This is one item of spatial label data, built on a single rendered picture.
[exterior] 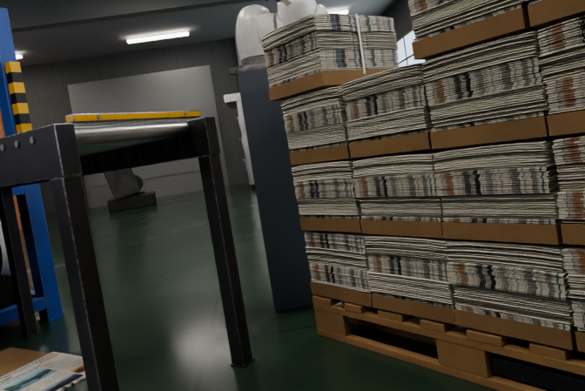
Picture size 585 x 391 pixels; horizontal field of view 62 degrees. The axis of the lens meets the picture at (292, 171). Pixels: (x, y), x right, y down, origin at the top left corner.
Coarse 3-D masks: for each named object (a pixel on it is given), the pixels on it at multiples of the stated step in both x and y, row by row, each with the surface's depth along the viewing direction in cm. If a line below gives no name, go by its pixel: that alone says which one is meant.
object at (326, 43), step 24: (288, 24) 159; (312, 24) 150; (336, 24) 154; (264, 48) 171; (288, 48) 162; (312, 48) 153; (336, 48) 154; (288, 72) 163; (312, 72) 154; (288, 96) 165
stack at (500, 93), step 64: (448, 64) 118; (512, 64) 106; (576, 64) 96; (320, 128) 156; (384, 128) 136; (448, 128) 120; (320, 192) 160; (384, 192) 139; (448, 192) 122; (512, 192) 109; (576, 192) 99; (320, 256) 167; (384, 256) 144; (448, 256) 126; (512, 256) 113; (576, 256) 102; (320, 320) 171; (384, 320) 147; (576, 320) 104; (512, 384) 118
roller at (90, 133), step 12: (84, 132) 123; (96, 132) 126; (108, 132) 129; (120, 132) 132; (132, 132) 136; (144, 132) 139; (156, 132) 143; (168, 132) 147; (180, 132) 152; (84, 144) 124; (96, 144) 127; (108, 144) 131
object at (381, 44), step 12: (372, 24) 166; (384, 24) 169; (372, 36) 164; (384, 36) 168; (372, 48) 164; (384, 48) 168; (396, 48) 172; (372, 60) 165; (384, 60) 169; (396, 60) 173
